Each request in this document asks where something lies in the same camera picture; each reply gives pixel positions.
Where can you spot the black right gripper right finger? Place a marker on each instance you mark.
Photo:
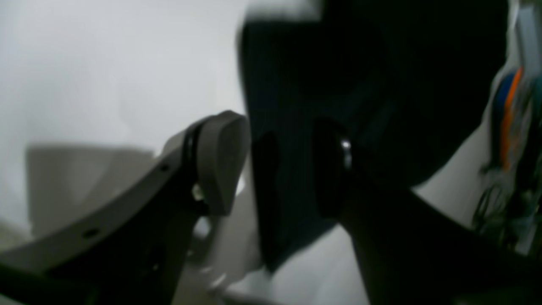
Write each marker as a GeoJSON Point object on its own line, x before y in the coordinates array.
{"type": "Point", "coordinates": [408, 253]}

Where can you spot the black T-shirt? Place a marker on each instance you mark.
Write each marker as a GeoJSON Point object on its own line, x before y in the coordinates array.
{"type": "Point", "coordinates": [409, 81]}

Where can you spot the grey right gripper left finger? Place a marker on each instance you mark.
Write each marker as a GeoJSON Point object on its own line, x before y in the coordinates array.
{"type": "Point", "coordinates": [132, 251]}

